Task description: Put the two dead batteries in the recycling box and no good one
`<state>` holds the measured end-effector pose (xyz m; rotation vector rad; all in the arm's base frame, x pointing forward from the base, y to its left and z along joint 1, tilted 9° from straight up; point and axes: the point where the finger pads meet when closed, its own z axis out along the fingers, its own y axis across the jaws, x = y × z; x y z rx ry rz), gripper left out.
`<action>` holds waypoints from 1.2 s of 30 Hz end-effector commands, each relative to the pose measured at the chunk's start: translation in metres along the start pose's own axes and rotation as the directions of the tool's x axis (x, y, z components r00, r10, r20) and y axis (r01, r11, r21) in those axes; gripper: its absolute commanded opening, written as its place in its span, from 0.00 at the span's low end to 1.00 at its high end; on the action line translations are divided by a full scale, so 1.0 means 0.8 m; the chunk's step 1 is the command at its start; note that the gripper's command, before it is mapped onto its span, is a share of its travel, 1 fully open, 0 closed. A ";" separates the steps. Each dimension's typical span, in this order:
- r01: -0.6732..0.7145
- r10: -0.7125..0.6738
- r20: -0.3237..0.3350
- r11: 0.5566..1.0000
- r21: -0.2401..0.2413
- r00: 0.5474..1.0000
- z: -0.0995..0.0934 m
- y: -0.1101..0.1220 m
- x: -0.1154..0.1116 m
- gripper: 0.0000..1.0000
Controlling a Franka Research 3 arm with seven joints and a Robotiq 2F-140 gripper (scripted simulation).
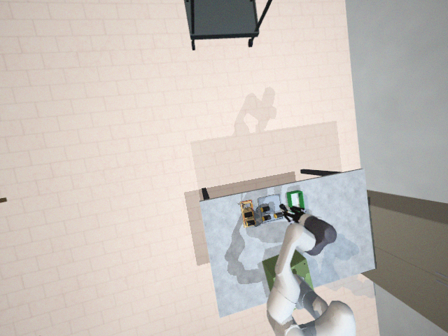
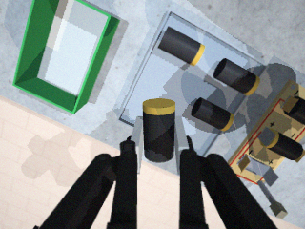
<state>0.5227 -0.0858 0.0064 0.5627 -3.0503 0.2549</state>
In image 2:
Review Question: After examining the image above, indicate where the black battery with gold top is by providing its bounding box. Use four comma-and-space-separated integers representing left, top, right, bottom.
283, 96, 305, 125
191, 97, 234, 131
142, 98, 175, 163
260, 129, 303, 160
158, 26, 205, 66
213, 58, 260, 95

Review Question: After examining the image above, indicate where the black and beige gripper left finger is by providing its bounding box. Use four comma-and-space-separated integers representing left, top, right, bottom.
38, 116, 144, 229

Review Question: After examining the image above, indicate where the green open-top box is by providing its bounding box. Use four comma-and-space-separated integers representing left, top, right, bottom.
12, 0, 120, 114

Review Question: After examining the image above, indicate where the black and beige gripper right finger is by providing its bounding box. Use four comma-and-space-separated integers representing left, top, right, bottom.
174, 116, 278, 229

